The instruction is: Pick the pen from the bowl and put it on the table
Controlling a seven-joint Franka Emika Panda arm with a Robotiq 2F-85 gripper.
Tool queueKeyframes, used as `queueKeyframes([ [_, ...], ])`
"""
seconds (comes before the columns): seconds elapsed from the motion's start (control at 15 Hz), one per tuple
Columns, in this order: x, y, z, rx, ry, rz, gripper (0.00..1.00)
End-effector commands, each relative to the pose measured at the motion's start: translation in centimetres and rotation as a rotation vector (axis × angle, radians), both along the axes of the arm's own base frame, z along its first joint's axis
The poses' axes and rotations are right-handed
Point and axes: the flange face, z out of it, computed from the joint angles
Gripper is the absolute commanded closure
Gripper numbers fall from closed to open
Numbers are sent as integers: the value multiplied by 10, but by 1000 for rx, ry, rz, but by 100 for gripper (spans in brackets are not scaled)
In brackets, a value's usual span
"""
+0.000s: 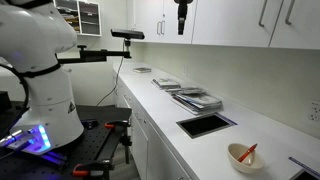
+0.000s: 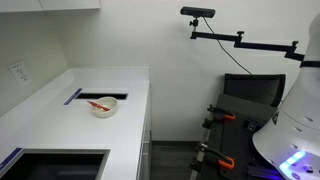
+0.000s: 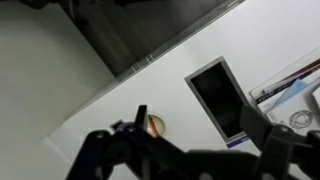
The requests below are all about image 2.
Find white ceramic bowl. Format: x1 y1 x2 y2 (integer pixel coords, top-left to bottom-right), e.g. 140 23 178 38
91 97 118 118

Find blue tape strip near sink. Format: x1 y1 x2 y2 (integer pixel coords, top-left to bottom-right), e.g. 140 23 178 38
0 147 23 172

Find white wall outlet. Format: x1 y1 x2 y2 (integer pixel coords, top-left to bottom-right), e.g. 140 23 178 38
9 61 32 87

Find orange black clamp lower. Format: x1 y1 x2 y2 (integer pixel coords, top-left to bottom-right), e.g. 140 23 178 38
197 143 235 170

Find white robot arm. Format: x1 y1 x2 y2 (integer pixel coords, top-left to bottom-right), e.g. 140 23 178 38
253 14 320 180

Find red pen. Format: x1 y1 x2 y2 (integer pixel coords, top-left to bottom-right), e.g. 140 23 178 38
87 101 110 111

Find black camera on mount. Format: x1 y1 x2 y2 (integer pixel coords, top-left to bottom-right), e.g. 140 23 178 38
180 6 216 18

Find black camera cable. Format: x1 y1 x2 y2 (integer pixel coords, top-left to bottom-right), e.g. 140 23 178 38
202 17 284 102

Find white counter base cabinets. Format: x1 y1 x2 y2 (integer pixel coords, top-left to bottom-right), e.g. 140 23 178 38
136 93 152 180

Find orange black clamp upper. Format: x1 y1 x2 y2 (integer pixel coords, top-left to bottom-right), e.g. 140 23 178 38
207 104 236 120

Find orange black clamp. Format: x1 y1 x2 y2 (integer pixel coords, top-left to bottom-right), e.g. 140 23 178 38
197 143 235 170
207 104 236 120

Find black perforated robot table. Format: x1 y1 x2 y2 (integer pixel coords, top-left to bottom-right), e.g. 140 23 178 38
189 94 284 180

